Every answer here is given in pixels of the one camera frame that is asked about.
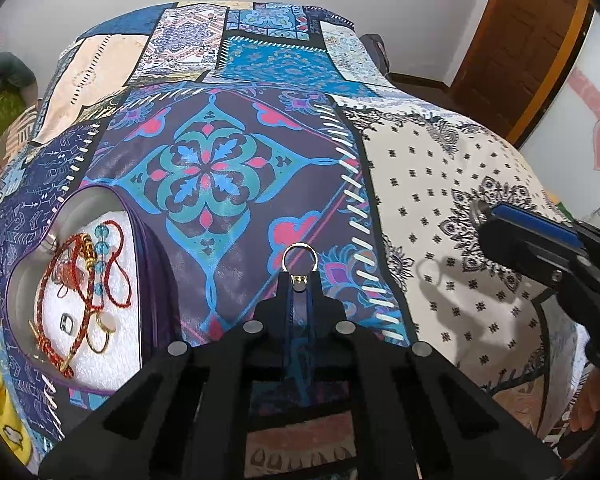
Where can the purple heart-shaped jewelry box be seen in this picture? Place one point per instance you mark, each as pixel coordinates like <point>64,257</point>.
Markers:
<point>89,305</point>

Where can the dark green pillow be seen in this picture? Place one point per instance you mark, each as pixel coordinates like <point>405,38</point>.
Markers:
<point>14,71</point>

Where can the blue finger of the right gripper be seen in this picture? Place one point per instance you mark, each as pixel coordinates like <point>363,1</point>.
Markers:
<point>525,253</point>
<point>534,223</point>

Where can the striped blanket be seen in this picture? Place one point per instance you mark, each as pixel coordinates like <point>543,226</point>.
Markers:
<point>17,135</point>

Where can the brown wooden door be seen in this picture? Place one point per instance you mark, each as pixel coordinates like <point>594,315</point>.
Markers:
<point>519,50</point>

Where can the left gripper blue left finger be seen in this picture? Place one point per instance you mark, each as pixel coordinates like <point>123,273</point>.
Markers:
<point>209,411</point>

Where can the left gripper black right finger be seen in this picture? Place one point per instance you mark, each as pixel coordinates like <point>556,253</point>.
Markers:
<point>371,367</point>

